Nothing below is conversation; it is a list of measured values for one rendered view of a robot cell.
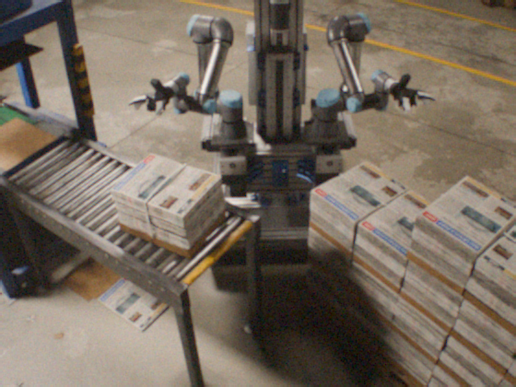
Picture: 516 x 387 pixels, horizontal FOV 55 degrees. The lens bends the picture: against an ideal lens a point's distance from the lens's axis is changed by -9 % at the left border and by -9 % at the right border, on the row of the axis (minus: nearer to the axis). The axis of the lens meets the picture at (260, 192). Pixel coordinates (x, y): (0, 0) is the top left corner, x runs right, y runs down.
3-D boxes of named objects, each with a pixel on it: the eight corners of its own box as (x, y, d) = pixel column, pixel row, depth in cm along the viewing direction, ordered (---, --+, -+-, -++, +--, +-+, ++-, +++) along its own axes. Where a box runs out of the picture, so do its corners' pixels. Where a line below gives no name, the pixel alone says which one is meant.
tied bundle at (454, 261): (455, 216, 229) (466, 175, 215) (509, 250, 212) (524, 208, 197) (404, 258, 211) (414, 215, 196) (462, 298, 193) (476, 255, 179)
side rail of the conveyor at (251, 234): (262, 235, 245) (262, 215, 238) (255, 242, 242) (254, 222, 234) (74, 147, 305) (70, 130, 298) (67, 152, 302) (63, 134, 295)
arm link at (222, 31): (245, 24, 255) (216, 119, 254) (225, 21, 258) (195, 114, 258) (236, 15, 244) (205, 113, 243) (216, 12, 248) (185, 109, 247)
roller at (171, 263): (232, 218, 244) (231, 210, 241) (163, 283, 214) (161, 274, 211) (223, 215, 246) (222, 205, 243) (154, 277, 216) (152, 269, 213)
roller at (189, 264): (243, 224, 241) (243, 216, 238) (175, 289, 211) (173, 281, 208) (235, 219, 243) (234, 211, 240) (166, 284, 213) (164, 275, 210)
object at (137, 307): (175, 299, 302) (174, 298, 302) (142, 331, 284) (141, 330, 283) (129, 272, 319) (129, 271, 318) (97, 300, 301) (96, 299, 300)
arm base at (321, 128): (310, 123, 293) (311, 108, 287) (338, 123, 293) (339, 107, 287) (313, 138, 282) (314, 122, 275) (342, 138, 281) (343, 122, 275)
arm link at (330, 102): (311, 111, 283) (311, 89, 275) (333, 106, 288) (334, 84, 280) (323, 123, 275) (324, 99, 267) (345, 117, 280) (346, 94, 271)
